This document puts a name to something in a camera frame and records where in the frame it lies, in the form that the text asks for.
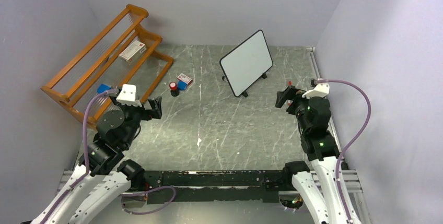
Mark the black base frame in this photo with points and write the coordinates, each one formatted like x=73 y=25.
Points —
x=209 y=186

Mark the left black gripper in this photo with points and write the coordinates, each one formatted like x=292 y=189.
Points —
x=154 y=103

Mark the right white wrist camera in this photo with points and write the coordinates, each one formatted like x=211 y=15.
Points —
x=321 y=90

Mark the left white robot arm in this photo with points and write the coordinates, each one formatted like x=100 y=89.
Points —
x=102 y=174

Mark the black framed whiteboard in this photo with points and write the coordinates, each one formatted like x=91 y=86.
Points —
x=246 y=63

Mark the blue block on rack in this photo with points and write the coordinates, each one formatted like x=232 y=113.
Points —
x=102 y=88

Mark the red white small box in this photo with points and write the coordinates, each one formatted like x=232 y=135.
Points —
x=184 y=78

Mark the white red box on rack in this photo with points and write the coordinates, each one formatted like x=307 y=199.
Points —
x=133 y=51

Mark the aluminium rail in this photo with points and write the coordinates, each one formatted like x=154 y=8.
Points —
x=329 y=171

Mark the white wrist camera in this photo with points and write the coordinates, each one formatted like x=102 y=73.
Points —
x=321 y=90
x=128 y=95

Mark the blue small block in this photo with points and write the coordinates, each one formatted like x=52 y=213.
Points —
x=182 y=86

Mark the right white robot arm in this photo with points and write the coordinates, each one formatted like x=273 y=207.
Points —
x=317 y=143

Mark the orange wooden rack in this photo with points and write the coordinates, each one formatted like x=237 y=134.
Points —
x=99 y=63

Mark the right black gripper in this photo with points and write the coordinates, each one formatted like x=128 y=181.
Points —
x=289 y=93

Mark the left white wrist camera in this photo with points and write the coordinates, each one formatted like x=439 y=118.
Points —
x=128 y=95

